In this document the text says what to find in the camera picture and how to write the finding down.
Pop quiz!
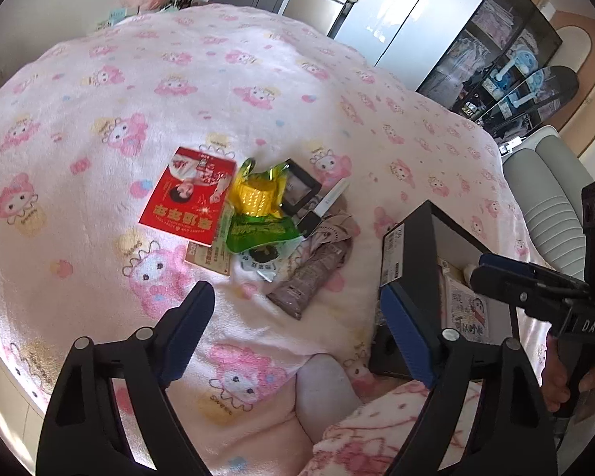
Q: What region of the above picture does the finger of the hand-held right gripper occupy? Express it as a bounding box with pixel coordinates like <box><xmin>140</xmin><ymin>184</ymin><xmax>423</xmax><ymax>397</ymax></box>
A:
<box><xmin>470</xmin><ymin>265</ymin><xmax>578</xmax><ymax>309</ymax></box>
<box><xmin>478</xmin><ymin>253</ymin><xmax>592</xmax><ymax>291</ymax></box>

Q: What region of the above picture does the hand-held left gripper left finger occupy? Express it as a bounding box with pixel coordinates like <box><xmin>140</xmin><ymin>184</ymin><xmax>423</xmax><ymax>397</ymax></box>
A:
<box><xmin>36</xmin><ymin>280</ymin><xmax>216</xmax><ymax>476</ymax></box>

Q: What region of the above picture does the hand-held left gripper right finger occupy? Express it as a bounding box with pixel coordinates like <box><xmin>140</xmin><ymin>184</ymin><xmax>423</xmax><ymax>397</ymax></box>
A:
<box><xmin>379</xmin><ymin>282</ymin><xmax>559</xmax><ymax>476</ymax></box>

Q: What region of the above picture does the orange sticker card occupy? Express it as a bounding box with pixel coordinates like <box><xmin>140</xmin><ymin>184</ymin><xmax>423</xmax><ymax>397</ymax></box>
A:
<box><xmin>184</xmin><ymin>205</ymin><xmax>239</xmax><ymax>277</ymax></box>

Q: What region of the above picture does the round sticker packet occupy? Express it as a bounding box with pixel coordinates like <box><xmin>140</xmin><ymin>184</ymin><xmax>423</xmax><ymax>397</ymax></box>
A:
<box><xmin>235</xmin><ymin>240</ymin><xmax>303</xmax><ymax>283</ymax></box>

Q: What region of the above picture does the black storage box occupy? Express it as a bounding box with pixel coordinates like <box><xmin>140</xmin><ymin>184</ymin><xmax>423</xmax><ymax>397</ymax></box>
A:
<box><xmin>369</xmin><ymin>200</ymin><xmax>521</xmax><ymax>382</ymax></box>

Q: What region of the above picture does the brown sachet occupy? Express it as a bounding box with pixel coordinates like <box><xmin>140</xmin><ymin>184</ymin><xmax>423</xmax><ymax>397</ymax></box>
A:
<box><xmin>267</xmin><ymin>240</ymin><xmax>353</xmax><ymax>321</ymax></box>

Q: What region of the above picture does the red booklet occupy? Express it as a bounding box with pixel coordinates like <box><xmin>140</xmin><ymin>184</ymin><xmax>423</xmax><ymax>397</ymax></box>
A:
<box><xmin>139</xmin><ymin>147</ymin><xmax>237</xmax><ymax>247</ymax></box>

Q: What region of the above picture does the yellow green snack packet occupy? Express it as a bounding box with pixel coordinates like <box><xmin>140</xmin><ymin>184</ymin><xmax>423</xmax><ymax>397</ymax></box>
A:
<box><xmin>226</xmin><ymin>157</ymin><xmax>303</xmax><ymax>253</ymax></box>

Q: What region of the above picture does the person's right hand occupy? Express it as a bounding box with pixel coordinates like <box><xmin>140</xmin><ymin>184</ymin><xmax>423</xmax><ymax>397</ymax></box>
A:
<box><xmin>544</xmin><ymin>342</ymin><xmax>595</xmax><ymax>413</ymax></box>

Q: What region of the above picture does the grey padded chair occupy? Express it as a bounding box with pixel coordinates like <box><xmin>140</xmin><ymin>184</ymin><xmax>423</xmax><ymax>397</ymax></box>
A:
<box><xmin>503</xmin><ymin>126</ymin><xmax>595</xmax><ymax>278</ymax></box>

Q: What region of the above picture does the white stick with black head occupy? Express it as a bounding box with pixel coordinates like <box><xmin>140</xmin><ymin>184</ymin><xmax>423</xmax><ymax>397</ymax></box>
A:
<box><xmin>297</xmin><ymin>180</ymin><xmax>350</xmax><ymax>237</ymax></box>

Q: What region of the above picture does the black oval board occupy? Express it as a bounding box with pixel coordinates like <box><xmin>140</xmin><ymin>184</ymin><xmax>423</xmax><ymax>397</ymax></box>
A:
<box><xmin>481</xmin><ymin>66</ymin><xmax>581</xmax><ymax>136</ymax></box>

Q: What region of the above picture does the black compact case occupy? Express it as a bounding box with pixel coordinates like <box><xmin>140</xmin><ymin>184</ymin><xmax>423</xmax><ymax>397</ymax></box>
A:
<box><xmin>276</xmin><ymin>159</ymin><xmax>323</xmax><ymax>218</ymax></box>

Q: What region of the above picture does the black glass display cabinet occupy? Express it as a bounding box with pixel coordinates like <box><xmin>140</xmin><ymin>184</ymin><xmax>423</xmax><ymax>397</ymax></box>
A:
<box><xmin>416</xmin><ymin>0</ymin><xmax>563</xmax><ymax>127</ymax></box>

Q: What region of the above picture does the pink printed blanket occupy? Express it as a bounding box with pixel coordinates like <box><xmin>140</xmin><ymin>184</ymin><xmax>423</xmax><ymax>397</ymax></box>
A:
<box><xmin>0</xmin><ymin>2</ymin><xmax>549</xmax><ymax>476</ymax></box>

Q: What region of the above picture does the grey double-door wardrobe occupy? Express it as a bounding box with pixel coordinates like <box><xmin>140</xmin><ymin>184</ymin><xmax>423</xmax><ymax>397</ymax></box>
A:
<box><xmin>334</xmin><ymin>0</ymin><xmax>501</xmax><ymax>67</ymax></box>

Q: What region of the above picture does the silver low cabinet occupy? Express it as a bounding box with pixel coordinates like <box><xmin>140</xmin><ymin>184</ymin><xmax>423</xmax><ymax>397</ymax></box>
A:
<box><xmin>278</xmin><ymin>0</ymin><xmax>360</xmax><ymax>38</ymax></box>

